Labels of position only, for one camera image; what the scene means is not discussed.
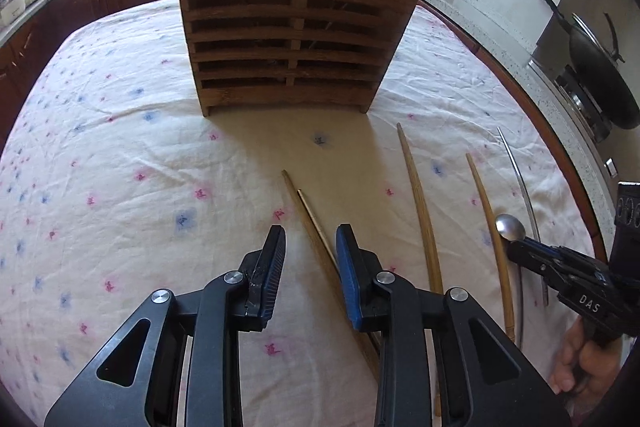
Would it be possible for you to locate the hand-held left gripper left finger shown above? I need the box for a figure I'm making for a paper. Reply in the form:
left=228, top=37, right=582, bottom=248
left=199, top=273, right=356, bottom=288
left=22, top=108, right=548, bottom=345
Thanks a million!
left=44, top=224, right=287, bottom=427

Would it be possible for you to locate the small white steamer appliance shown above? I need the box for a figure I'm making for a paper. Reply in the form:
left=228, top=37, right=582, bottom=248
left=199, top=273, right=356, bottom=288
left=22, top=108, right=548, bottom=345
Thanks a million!
left=0, top=0, right=26, bottom=28

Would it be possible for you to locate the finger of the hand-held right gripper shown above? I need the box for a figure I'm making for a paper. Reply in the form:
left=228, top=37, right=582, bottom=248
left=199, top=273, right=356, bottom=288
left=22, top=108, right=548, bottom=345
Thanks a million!
left=508, top=238, right=609, bottom=274
left=509, top=256, right=563, bottom=294

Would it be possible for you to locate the light wooden turned-end chopstick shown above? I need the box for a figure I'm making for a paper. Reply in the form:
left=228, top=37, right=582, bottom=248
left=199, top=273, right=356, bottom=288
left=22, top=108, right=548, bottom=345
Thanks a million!
left=465, top=152, right=517, bottom=344
left=396, top=122, right=445, bottom=417

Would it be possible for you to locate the brown wooden chopstick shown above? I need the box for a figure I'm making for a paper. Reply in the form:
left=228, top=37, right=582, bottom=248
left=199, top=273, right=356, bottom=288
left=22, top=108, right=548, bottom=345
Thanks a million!
left=280, top=169, right=382, bottom=382
left=296, top=189, right=384, bottom=360

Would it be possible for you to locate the metal spoon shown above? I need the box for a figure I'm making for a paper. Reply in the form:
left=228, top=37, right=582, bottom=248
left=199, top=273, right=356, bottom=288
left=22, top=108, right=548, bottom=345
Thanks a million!
left=494, top=213, right=529, bottom=351

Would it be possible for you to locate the metal chopstick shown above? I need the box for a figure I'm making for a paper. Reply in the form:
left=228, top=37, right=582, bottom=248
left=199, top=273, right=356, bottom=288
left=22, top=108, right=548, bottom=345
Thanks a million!
left=497, top=127, right=550, bottom=307

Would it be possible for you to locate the gas stove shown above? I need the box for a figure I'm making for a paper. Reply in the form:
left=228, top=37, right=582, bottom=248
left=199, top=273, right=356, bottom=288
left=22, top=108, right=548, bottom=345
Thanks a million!
left=529, top=56, right=622, bottom=180

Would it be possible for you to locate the slatted wooden utensil holder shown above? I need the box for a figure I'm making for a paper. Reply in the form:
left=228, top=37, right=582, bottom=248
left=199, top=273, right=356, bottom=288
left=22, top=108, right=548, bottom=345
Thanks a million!
left=173, top=0, right=430, bottom=117

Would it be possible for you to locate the person's right hand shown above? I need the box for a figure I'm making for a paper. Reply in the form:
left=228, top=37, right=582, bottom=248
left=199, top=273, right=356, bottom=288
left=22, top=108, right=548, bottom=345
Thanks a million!
left=549, top=321, right=632, bottom=414

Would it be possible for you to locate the floral white tablecloth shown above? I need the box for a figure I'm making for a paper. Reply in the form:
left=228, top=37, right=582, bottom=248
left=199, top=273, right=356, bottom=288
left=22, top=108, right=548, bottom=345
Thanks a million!
left=0, top=0, right=626, bottom=427

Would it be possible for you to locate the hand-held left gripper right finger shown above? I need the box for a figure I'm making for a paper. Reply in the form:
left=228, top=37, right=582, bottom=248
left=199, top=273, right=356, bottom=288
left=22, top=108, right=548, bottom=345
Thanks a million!
left=335, top=223, right=572, bottom=427

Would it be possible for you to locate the black wok with lid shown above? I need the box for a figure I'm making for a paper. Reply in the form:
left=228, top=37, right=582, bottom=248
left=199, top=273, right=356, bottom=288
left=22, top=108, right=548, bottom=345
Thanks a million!
left=523, top=0, right=640, bottom=131

